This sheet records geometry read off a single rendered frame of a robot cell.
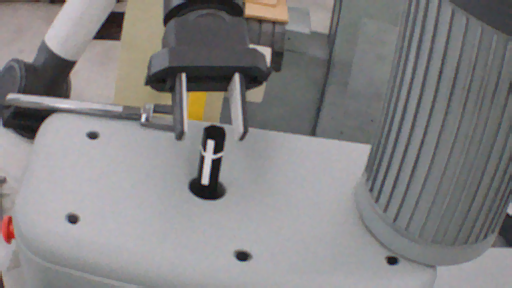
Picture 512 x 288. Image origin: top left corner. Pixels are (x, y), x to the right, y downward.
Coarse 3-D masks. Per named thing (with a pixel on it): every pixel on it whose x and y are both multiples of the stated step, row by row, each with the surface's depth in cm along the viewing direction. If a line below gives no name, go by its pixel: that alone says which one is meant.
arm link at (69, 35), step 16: (80, 0) 103; (96, 0) 103; (112, 0) 105; (64, 16) 104; (80, 16) 104; (96, 16) 105; (48, 32) 106; (64, 32) 104; (80, 32) 105; (64, 48) 105; (80, 48) 108
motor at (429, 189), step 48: (432, 0) 57; (480, 0) 51; (432, 48) 58; (480, 48) 54; (384, 96) 69; (432, 96) 60; (480, 96) 56; (384, 144) 68; (432, 144) 61; (480, 144) 59; (384, 192) 69; (432, 192) 63; (480, 192) 62; (384, 240) 69; (432, 240) 66; (480, 240) 67
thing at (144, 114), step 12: (12, 96) 79; (24, 96) 79; (36, 96) 80; (48, 108) 79; (60, 108) 79; (72, 108) 79; (84, 108) 79; (96, 108) 80; (108, 108) 80; (120, 108) 81; (132, 108) 81; (144, 108) 81; (156, 108) 82; (168, 108) 82; (144, 120) 80; (156, 120) 80; (168, 120) 80
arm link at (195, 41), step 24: (168, 0) 75; (192, 0) 73; (216, 0) 74; (240, 0) 76; (168, 24) 73; (192, 24) 73; (216, 24) 74; (240, 24) 74; (168, 48) 71; (192, 48) 71; (216, 48) 72; (240, 48) 73; (168, 72) 71; (192, 72) 72; (216, 72) 73; (240, 72) 73; (264, 72) 74
